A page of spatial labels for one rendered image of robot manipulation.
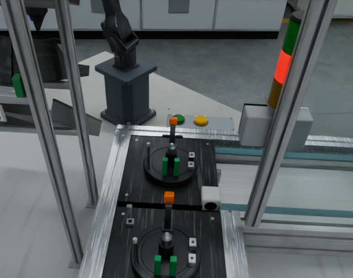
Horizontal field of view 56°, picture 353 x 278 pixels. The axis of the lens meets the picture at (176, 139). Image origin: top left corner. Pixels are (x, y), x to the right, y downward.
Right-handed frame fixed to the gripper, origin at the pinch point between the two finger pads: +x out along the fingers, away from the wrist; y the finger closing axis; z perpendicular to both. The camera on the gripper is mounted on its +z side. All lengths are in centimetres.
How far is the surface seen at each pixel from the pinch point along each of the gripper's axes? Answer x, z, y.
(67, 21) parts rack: -22, 3, 60
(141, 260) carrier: 14, 1, 88
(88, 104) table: 29.2, -12.0, 14.5
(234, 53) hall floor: 111, -217, -135
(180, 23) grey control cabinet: 96, -177, -188
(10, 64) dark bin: -19, 14, 67
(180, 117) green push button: 16, -30, 49
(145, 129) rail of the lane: 18, -19, 49
